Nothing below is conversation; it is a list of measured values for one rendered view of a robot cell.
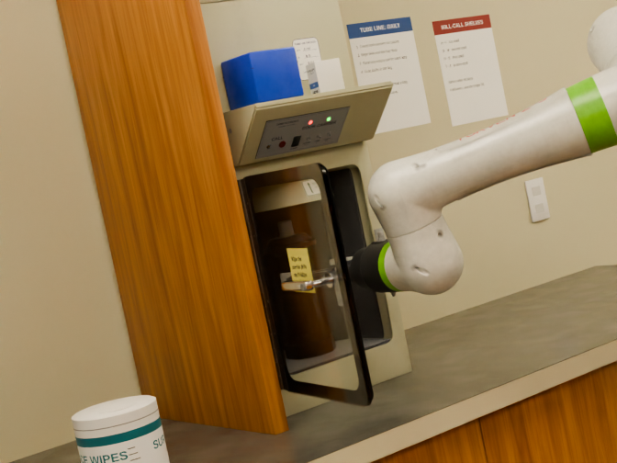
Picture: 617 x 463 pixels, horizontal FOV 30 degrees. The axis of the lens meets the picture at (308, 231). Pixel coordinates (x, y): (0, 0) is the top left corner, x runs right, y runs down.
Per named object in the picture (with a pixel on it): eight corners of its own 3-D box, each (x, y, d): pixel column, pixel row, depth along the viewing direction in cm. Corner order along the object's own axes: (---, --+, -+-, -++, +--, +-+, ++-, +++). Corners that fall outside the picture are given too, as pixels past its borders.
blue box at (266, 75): (229, 111, 209) (219, 62, 208) (274, 104, 215) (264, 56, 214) (259, 103, 201) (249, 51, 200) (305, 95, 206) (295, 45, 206)
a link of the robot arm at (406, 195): (595, 161, 180) (587, 148, 191) (568, 94, 178) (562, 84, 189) (382, 245, 188) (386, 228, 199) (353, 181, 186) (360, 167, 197)
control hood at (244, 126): (230, 167, 209) (218, 113, 208) (366, 140, 228) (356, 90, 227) (264, 160, 200) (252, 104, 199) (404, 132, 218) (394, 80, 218)
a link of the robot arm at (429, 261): (443, 306, 187) (486, 275, 193) (412, 236, 185) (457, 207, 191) (389, 308, 199) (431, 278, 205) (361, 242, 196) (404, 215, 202)
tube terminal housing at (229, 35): (214, 410, 232) (133, 32, 227) (339, 367, 251) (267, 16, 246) (283, 418, 212) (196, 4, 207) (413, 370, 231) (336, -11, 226)
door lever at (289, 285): (308, 287, 194) (306, 272, 194) (336, 287, 185) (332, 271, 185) (281, 294, 191) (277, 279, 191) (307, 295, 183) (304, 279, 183)
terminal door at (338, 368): (288, 390, 211) (243, 176, 209) (374, 406, 184) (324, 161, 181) (285, 391, 211) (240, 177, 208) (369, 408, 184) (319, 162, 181)
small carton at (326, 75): (311, 96, 217) (305, 65, 217) (336, 92, 219) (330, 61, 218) (320, 94, 212) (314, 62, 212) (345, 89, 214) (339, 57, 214)
